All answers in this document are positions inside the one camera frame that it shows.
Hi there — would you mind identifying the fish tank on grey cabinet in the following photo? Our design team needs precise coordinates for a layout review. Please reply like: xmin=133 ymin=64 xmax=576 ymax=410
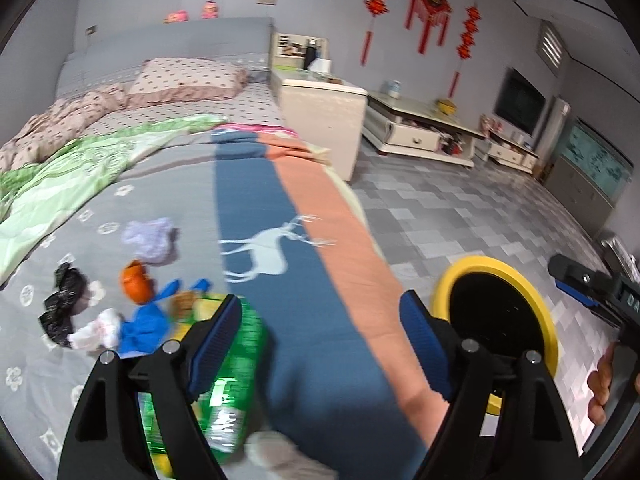
xmin=544 ymin=117 xmax=633 ymax=233

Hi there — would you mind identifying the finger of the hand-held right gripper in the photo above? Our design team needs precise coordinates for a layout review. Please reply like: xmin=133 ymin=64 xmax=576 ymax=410
xmin=547 ymin=254 xmax=620 ymax=318

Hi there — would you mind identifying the red diamond knot hanging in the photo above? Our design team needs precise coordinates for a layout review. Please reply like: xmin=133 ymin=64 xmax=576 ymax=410
xmin=405 ymin=0 xmax=452 ymax=55

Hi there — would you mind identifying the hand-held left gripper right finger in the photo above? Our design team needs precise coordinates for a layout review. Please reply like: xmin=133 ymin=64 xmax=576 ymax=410
xmin=399 ymin=289 xmax=583 ymax=480

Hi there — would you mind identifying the orange peel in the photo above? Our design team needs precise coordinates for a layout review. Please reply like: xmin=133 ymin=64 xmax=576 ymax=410
xmin=120 ymin=260 xmax=155 ymax=305

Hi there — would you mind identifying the cream bedside cabinet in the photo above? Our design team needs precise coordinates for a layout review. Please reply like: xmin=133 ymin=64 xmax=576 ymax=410
xmin=270 ymin=70 xmax=369 ymax=183

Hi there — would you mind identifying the green plastic bottle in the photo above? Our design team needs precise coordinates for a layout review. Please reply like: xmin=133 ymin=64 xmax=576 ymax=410
xmin=137 ymin=297 xmax=268 ymax=478

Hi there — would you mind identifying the green patterned quilt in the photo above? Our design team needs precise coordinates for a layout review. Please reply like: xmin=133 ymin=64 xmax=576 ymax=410
xmin=0 ymin=114 xmax=228 ymax=276

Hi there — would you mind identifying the white standing air conditioner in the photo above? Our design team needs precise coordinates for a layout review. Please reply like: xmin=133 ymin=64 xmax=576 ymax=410
xmin=532 ymin=97 xmax=571 ymax=171

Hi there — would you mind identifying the black bin with yellow rim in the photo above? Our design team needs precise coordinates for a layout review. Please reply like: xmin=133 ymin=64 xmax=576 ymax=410
xmin=432 ymin=256 xmax=560 ymax=418

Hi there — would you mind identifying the pink cloth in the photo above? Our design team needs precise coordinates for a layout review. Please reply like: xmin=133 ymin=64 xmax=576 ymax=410
xmin=215 ymin=122 xmax=298 ymax=140

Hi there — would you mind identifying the purple foam fruit net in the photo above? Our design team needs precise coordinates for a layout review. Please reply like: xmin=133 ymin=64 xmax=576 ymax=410
xmin=122 ymin=217 xmax=177 ymax=267

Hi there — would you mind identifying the cream television stand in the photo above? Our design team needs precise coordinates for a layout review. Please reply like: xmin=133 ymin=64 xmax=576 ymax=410
xmin=482 ymin=132 xmax=541 ymax=175

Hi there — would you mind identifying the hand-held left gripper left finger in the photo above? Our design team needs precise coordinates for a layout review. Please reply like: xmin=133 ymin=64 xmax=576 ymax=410
xmin=57 ymin=294 xmax=244 ymax=480

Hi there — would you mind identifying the bed with grey flower sheet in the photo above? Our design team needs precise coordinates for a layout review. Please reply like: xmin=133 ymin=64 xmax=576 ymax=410
xmin=0 ymin=16 xmax=451 ymax=480

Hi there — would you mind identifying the cream low table with drawer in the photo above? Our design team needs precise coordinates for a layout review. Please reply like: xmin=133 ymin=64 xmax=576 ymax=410
xmin=362 ymin=91 xmax=486 ymax=168

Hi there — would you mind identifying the blue rubber glove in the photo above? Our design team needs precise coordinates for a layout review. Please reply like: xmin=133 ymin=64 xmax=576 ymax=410
xmin=120 ymin=277 xmax=211 ymax=356

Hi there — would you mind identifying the black plastic bag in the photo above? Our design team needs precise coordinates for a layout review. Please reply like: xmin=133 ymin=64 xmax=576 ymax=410
xmin=39 ymin=262 xmax=91 ymax=348

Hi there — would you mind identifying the green snack packet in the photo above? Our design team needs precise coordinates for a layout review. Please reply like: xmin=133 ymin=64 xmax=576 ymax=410
xmin=170 ymin=290 xmax=226 ymax=332

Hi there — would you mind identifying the pink dotted pillow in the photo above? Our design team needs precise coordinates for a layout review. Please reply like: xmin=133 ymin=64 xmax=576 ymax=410
xmin=126 ymin=57 xmax=251 ymax=107

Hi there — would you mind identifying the person's right hand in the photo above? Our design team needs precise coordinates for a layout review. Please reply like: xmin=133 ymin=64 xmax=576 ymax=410
xmin=586 ymin=342 xmax=617 ymax=426

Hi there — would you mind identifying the blue and orange deer blanket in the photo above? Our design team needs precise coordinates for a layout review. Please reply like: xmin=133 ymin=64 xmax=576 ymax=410
xmin=212 ymin=127 xmax=451 ymax=480

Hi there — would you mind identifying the pink dotted quilt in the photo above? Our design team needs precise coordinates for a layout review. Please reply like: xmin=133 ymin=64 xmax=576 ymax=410
xmin=0 ymin=82 xmax=130 ymax=173

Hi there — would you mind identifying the cream bedside shelf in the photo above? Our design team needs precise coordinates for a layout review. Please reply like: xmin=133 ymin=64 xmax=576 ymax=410
xmin=270 ymin=31 xmax=331 ymax=73

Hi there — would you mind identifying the black television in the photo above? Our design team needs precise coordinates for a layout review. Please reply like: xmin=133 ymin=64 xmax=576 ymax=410
xmin=494 ymin=67 xmax=547 ymax=136

